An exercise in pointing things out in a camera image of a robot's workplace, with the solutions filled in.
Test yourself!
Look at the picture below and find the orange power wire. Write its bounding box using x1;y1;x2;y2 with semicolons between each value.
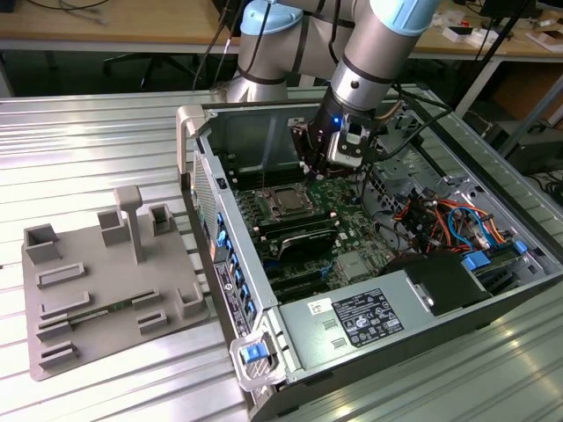
393;200;492;221

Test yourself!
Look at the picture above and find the black monitor foot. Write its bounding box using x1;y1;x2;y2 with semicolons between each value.
479;0;542;19

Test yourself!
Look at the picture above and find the grey power supply unit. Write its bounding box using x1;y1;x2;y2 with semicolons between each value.
277;268;436;373

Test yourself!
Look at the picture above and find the green RAM stick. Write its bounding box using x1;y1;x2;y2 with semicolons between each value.
65;299;135;327

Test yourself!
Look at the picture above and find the black graphics card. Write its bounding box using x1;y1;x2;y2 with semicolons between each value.
263;223;340;267

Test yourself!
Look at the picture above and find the black computer tower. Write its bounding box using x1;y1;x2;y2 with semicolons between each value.
501;127;563;177

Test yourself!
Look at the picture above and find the blue data wire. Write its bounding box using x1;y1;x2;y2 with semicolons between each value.
447;205;507;250

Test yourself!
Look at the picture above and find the silver green CPU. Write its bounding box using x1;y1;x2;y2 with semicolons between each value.
273;189;307;213

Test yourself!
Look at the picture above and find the brown cardboard box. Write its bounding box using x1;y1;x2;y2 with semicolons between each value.
486;65;563;128

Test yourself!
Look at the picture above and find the black CPU socket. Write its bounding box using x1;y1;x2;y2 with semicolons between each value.
257;182;321;222

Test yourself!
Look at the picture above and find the silver chipset heatsink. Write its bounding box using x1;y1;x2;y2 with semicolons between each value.
336;252;369;282

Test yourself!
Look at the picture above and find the blue case latch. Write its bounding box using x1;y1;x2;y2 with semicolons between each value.
240;345;265;365

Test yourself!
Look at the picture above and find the long wooden desk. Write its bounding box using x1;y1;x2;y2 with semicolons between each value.
0;0;563;62

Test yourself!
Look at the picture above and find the grey black PC case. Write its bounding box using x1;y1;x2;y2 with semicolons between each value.
175;87;563;422

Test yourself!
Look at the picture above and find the black expansion slot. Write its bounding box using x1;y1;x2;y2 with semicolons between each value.
273;280;332;301
268;270;330;287
263;257;329;276

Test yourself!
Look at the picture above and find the black plastic shroud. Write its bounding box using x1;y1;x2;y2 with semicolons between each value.
382;254;494;317

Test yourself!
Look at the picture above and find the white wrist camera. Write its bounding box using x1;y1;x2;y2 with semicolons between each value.
326;124;369;168

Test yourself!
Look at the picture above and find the grey plastic parts rack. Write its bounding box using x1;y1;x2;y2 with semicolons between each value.
20;184;211;382

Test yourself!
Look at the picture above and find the black RAM slot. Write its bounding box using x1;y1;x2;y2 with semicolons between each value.
235;178;304;189
226;151;298;164
231;170;304;181
228;161;303;173

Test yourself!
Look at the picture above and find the light grey cable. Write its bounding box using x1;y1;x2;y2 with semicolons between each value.
56;0;110;26

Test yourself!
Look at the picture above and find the small white box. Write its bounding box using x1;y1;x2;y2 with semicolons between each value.
442;25;485;45

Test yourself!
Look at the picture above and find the green motherboard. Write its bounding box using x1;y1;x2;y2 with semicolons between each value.
228;175;397;304

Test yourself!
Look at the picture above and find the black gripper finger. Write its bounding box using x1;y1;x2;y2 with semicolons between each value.
290;123;319;186

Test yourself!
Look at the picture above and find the silver metal disk bay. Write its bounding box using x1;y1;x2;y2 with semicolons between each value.
367;131;441;212

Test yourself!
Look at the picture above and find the black office chair base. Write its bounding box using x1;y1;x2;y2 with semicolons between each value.
103;52;199;91

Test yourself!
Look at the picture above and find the brown cardboard piece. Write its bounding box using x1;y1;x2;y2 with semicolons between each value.
525;29;563;53

